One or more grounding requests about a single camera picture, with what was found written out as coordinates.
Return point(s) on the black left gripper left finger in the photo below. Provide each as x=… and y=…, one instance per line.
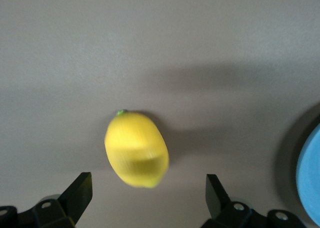
x=77, y=195

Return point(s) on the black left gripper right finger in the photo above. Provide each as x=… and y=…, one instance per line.
x=217, y=200

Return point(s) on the yellow lemon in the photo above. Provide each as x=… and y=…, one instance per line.
x=136, y=148

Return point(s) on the blue plate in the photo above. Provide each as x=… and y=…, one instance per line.
x=310, y=178

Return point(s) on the brown table cover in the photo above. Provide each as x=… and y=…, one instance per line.
x=75, y=63

